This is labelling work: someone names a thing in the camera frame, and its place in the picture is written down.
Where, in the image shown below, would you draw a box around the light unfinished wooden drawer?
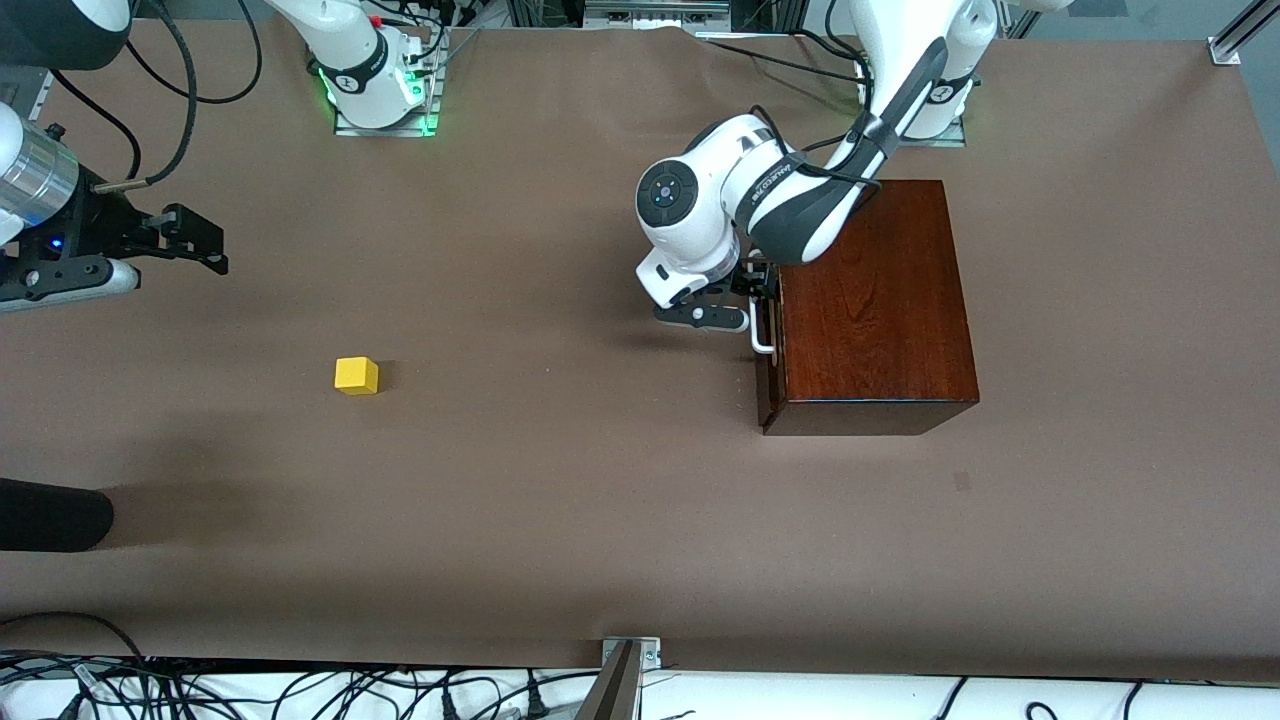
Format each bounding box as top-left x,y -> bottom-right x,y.
750,262 -> 791,433

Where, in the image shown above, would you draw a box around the yellow wooden block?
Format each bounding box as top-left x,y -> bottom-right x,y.
334,356 -> 381,396

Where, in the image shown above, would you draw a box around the dark red-brown wooden cabinet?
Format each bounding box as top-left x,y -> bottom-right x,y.
757,180 -> 980,437

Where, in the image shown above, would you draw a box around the grey equipment box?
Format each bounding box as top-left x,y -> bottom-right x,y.
583,0 -> 731,29

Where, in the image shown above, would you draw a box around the brown table cover sheet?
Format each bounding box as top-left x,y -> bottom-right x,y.
0,18 -> 1280,686

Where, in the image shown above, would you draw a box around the black foam cylinder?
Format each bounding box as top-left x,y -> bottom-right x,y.
0,478 -> 114,553

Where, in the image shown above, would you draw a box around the aluminium corner profile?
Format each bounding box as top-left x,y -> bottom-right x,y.
1208,0 -> 1280,67

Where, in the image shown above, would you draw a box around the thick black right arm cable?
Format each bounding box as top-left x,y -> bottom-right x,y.
90,0 -> 201,193

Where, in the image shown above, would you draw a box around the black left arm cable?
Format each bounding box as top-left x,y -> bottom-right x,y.
748,103 -> 886,193

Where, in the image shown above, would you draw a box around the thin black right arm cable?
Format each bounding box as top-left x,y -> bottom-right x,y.
125,0 -> 264,105

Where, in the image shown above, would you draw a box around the black table cables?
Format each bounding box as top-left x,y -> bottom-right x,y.
695,28 -> 871,85

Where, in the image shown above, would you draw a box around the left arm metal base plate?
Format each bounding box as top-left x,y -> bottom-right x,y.
860,115 -> 968,149

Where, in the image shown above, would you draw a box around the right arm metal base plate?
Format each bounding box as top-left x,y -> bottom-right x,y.
333,28 -> 447,138

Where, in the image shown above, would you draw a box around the black looped cable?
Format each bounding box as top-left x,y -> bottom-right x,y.
0,611 -> 149,666

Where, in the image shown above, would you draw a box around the silver metal bracket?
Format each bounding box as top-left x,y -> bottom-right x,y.
600,636 -> 662,669

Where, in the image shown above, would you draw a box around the dark aluminium post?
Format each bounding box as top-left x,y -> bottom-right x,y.
575,640 -> 642,720

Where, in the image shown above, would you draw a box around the tangled black cables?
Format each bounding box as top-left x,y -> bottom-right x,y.
0,650 -> 601,720

